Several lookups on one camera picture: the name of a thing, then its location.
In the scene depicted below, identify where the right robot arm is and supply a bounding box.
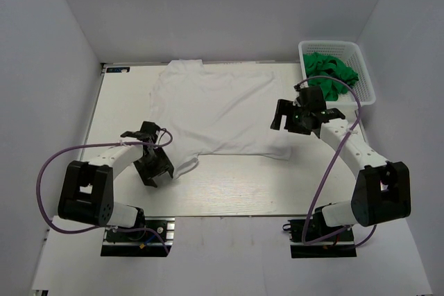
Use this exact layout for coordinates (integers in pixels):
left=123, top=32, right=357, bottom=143
left=271, top=87, right=411, bottom=244

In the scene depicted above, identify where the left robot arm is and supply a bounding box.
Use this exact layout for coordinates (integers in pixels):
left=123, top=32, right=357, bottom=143
left=58, top=142, right=174, bottom=240

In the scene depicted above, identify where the blue label sticker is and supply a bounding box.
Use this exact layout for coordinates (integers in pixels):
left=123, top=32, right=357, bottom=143
left=105, top=67, right=130, bottom=73

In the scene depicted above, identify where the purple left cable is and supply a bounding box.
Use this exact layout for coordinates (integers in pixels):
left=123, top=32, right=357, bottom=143
left=36, top=129, right=174, bottom=255

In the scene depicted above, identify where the white plastic basket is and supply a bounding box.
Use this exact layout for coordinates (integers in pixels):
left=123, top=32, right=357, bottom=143
left=298, top=40, right=376, bottom=110

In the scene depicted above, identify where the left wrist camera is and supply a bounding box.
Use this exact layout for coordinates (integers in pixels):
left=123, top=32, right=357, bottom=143
left=120, top=121, right=161, bottom=143

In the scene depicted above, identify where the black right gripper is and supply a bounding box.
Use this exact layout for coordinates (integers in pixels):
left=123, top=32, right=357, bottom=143
left=271, top=99, right=312, bottom=135

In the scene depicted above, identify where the white t shirt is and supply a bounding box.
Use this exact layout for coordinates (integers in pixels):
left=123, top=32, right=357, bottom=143
left=149, top=60, right=291, bottom=178

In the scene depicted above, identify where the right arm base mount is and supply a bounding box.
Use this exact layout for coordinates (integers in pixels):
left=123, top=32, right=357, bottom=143
left=282, top=218, right=357, bottom=259

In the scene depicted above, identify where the green t shirt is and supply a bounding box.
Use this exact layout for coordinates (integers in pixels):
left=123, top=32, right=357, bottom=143
left=302, top=53, right=359, bottom=102

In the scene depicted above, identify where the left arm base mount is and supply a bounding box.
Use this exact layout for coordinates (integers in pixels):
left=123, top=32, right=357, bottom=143
left=101, top=218, right=175, bottom=258

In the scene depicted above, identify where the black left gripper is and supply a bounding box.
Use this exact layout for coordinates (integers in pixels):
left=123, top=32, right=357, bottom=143
left=134, top=146, right=174, bottom=187

